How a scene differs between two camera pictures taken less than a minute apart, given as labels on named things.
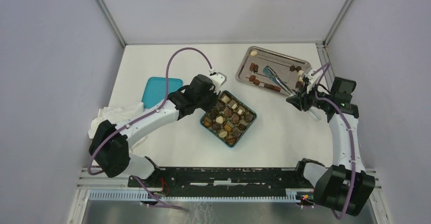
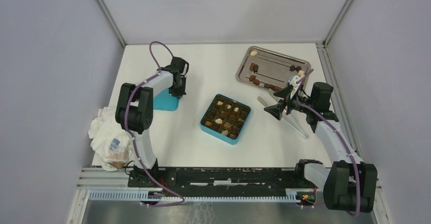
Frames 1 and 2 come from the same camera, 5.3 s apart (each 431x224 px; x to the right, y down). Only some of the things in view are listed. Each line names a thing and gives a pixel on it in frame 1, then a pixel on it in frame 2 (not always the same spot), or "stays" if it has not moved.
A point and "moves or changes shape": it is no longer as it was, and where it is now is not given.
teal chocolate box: x=228 y=119 moves or changes shape
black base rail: x=230 y=179 stays
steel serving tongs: x=279 y=82 -> x=287 y=118
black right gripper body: x=306 y=100 -> x=294 y=104
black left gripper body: x=206 y=102 -> x=179 y=90
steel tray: x=290 y=69 stays
